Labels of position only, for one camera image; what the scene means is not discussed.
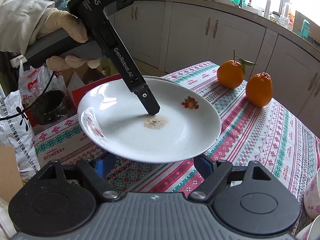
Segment white stained plate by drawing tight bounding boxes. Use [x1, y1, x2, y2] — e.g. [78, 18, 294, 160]
[78, 78, 221, 164]

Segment white kitchen cabinets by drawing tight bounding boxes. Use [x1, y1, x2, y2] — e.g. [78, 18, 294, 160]
[111, 0, 319, 134]

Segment left hand cream glove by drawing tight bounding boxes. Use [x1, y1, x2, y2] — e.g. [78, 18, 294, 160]
[34, 8, 100, 71]

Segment red cardboard box on floor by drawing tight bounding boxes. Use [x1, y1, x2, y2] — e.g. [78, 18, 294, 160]
[68, 72, 121, 109]

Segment black bucket on floor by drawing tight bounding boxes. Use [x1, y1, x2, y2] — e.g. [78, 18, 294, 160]
[31, 90, 68, 125]

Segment white red plastic bag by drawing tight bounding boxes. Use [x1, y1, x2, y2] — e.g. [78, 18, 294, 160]
[18, 60, 53, 107]

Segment patterned red green tablecloth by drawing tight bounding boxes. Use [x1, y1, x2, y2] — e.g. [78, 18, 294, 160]
[31, 60, 320, 235]

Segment bumpy orange without leaf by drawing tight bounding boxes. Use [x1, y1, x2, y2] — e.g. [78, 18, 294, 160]
[246, 72, 273, 108]

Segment orange with leaf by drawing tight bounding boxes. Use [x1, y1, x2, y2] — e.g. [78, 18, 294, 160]
[217, 50, 256, 89]

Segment teal canister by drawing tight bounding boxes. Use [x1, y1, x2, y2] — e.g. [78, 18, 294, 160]
[300, 19, 310, 40]

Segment wooden cutting board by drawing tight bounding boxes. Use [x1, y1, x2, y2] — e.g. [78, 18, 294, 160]
[292, 10, 319, 43]

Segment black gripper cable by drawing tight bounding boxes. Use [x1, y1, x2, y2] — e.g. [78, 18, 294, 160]
[0, 71, 56, 122]

